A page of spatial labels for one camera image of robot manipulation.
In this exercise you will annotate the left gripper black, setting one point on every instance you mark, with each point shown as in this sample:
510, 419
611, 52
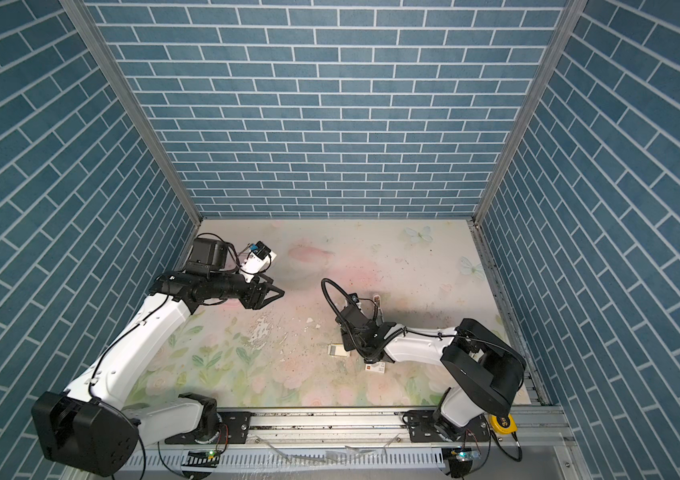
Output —
258, 301

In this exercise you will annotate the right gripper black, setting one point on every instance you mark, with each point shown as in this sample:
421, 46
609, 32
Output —
345, 340

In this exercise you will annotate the staple box tray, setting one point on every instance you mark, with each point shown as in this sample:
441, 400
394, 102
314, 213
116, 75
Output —
337, 350

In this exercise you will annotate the white staple box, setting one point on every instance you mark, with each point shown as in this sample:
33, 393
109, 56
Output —
377, 367

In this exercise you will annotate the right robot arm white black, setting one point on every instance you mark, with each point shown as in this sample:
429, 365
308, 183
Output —
488, 372

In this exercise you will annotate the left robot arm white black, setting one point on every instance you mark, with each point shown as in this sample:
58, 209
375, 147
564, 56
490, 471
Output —
87, 426

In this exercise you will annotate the yellow tape measure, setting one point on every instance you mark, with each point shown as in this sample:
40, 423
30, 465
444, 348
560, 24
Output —
503, 425

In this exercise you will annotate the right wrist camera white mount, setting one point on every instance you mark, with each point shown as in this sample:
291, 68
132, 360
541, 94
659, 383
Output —
355, 299

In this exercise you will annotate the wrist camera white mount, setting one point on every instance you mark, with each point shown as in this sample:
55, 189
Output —
355, 299
259, 258

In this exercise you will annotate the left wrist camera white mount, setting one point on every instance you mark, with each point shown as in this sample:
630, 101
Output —
259, 258

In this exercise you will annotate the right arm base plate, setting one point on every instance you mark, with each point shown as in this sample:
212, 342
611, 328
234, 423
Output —
428, 426

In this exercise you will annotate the white slotted cable duct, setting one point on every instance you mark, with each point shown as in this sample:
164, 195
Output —
240, 460

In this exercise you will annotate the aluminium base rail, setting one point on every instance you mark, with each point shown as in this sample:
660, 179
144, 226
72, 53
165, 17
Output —
374, 427

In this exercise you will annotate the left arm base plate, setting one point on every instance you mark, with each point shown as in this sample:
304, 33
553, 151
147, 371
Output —
232, 427

